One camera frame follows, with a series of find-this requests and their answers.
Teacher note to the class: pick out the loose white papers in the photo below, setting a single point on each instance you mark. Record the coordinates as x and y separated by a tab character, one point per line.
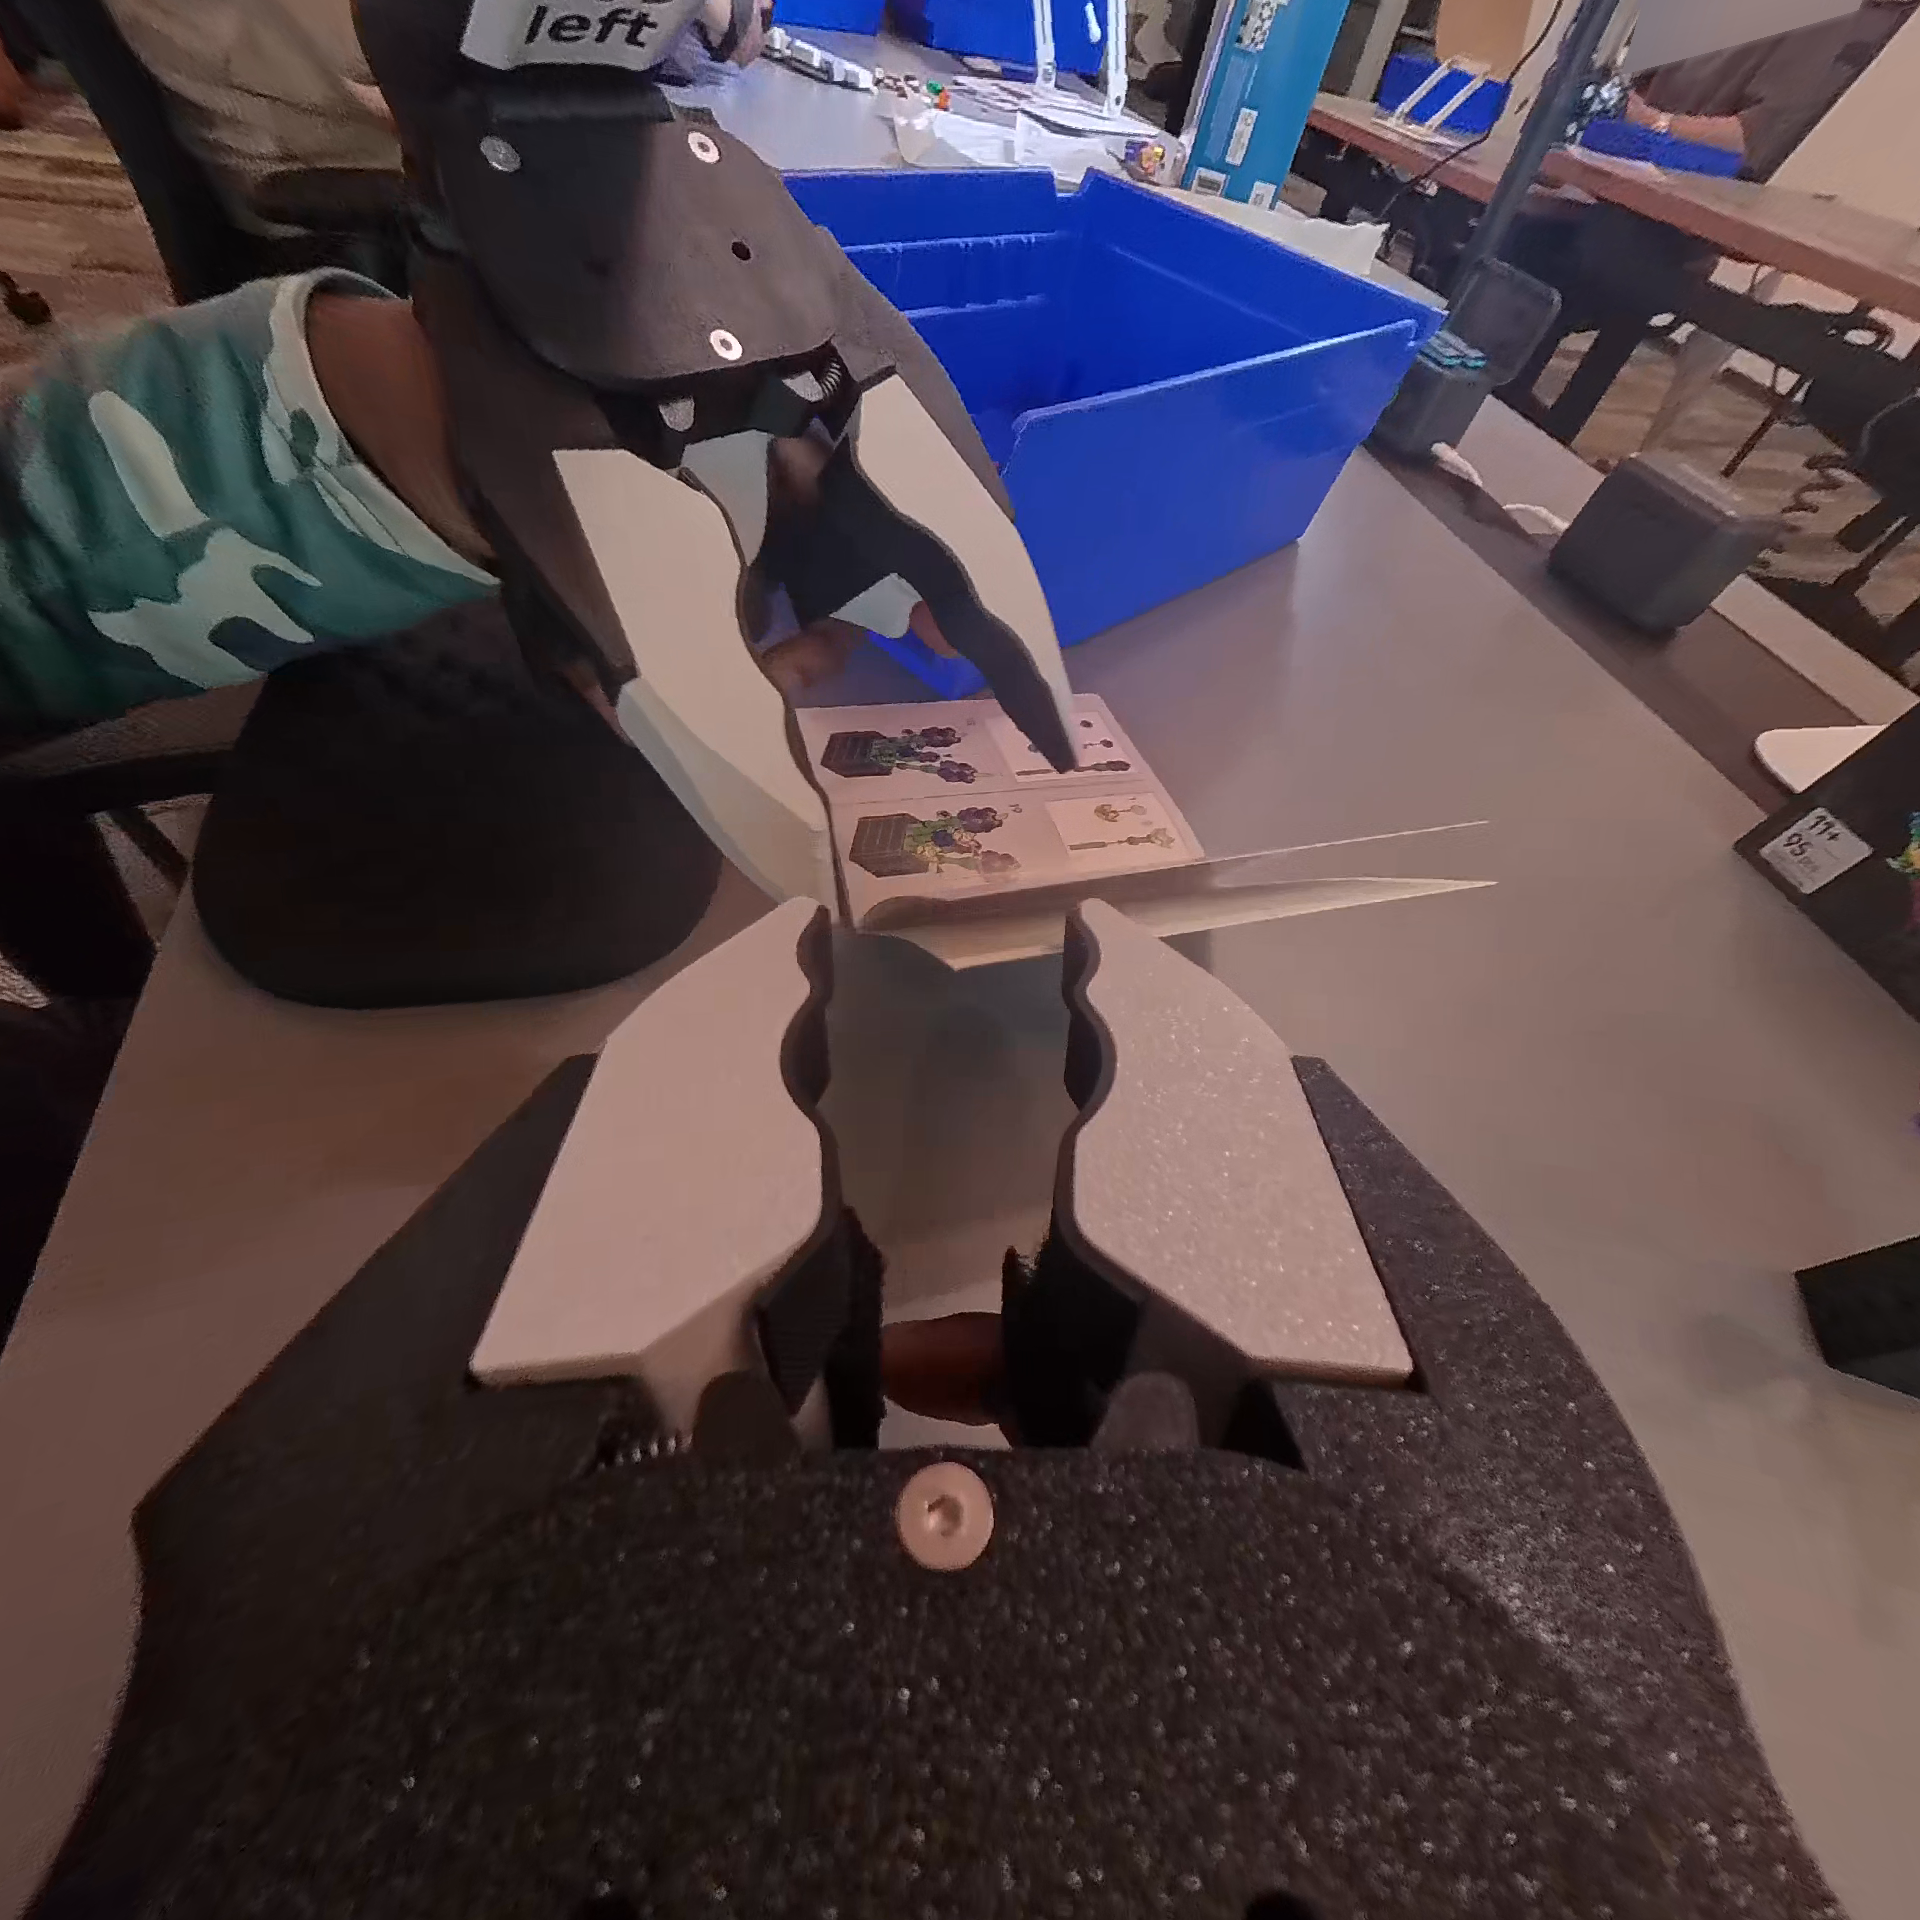
991	123

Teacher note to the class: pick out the lego instruction booklet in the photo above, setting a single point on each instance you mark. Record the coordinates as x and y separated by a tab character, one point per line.
991	813

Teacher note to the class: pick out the tall blue cardboard box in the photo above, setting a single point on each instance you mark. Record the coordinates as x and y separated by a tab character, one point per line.
1266	92

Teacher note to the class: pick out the black textured pad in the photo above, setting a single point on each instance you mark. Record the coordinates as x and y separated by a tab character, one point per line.
421	843

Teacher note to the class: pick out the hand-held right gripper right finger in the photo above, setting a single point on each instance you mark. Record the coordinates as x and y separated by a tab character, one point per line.
1247	1201

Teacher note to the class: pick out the person's left forearm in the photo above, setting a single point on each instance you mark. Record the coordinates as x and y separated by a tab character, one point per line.
182	511

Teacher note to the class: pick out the wooden desk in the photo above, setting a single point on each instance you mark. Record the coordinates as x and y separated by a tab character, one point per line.
1680	195

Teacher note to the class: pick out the blue plastic bin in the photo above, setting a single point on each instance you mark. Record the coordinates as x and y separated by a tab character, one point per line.
1201	422

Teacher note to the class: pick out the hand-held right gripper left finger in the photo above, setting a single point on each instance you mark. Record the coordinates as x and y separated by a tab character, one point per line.
661	1201

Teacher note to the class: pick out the blue bins on far desk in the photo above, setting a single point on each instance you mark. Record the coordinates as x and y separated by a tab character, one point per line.
961	31

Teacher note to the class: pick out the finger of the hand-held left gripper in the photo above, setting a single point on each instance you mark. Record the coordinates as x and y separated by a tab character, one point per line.
961	497
690	631

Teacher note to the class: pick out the small grey box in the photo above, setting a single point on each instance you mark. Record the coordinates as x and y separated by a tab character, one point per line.
1658	540

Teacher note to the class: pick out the black lego set box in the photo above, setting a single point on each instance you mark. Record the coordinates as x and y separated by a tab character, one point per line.
1845	857

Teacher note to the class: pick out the small black box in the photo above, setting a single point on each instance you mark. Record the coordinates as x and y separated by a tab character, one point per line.
1432	391

